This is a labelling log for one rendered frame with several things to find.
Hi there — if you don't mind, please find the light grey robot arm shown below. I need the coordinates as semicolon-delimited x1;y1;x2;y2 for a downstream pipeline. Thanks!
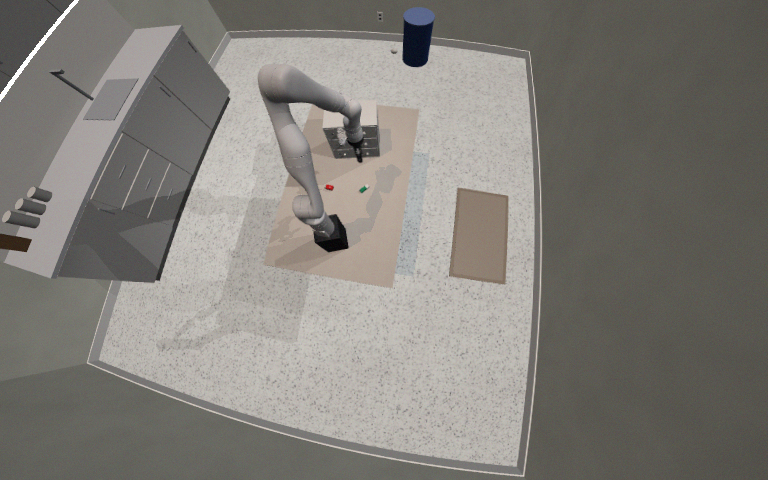
258;64;363;238

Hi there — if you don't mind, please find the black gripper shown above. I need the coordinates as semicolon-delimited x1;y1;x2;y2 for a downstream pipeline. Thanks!
348;138;364;163

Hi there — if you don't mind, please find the grey chest of drawers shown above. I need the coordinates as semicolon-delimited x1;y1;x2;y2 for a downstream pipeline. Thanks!
323;100;380;159

